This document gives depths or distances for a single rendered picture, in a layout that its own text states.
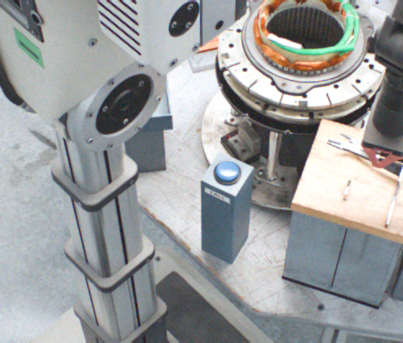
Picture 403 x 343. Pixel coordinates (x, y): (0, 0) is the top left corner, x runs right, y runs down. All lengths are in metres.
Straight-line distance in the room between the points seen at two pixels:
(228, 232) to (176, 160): 0.29
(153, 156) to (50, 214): 0.98
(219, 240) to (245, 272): 0.09
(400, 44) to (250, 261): 0.69
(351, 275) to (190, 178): 0.42
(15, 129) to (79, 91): 1.91
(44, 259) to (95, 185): 1.34
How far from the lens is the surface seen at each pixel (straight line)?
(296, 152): 1.90
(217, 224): 1.64
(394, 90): 1.25
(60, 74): 1.02
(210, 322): 2.26
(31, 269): 2.67
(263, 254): 1.76
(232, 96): 1.67
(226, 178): 1.54
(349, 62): 1.64
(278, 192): 1.81
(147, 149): 1.79
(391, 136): 1.33
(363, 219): 1.49
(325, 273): 1.67
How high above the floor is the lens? 2.33
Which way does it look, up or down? 56 degrees down
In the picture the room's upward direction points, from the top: straight up
